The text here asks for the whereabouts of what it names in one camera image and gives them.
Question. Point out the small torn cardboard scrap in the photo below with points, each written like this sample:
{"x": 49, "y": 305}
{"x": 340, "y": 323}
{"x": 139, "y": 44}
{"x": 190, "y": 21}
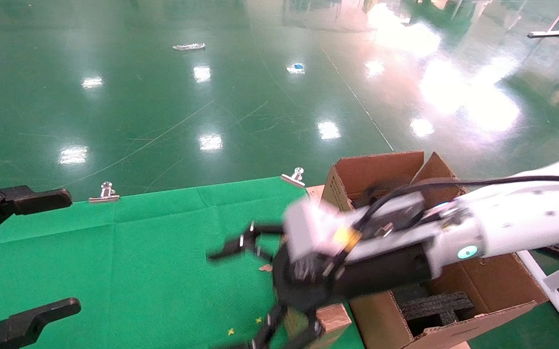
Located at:
{"x": 265, "y": 267}

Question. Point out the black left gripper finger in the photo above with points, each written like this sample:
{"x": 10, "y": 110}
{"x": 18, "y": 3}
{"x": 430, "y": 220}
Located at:
{"x": 27, "y": 199}
{"x": 22, "y": 325}

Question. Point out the large open cardboard carton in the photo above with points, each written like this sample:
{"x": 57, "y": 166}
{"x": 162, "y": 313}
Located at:
{"x": 492, "y": 286}

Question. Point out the white pipe frame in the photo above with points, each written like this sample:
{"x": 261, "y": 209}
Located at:
{"x": 558, "y": 286}

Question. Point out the black foam insert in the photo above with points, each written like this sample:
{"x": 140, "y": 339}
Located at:
{"x": 437, "y": 308}
{"x": 364, "y": 196}

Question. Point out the green table cloth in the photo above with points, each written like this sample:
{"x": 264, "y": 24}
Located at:
{"x": 138, "y": 261}

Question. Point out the small brown cardboard box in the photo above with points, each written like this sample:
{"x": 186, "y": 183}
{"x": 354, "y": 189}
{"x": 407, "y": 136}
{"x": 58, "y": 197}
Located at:
{"x": 335, "y": 322}

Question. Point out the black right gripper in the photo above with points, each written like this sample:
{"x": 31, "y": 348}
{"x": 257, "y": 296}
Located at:
{"x": 381, "y": 276}

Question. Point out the blue floor litter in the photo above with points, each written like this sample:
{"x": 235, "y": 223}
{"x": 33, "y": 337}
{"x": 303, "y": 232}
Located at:
{"x": 298, "y": 66}

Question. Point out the silver binder clip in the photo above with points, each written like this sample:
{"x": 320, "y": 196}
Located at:
{"x": 104, "y": 195}
{"x": 293, "y": 179}

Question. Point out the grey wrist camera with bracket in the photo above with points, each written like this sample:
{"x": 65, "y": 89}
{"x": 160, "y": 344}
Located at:
{"x": 308, "y": 232}

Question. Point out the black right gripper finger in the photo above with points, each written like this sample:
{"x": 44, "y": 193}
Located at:
{"x": 233, "y": 247}

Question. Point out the white stand base with pole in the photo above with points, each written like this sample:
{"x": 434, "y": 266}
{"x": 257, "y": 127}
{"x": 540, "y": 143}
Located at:
{"x": 546, "y": 34}

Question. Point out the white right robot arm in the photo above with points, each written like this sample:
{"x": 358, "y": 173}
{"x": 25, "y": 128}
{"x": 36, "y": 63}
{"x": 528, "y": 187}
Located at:
{"x": 521, "y": 213}

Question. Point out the black plastic grid tray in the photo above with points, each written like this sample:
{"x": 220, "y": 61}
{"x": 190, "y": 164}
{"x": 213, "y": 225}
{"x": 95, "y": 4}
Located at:
{"x": 558, "y": 249}

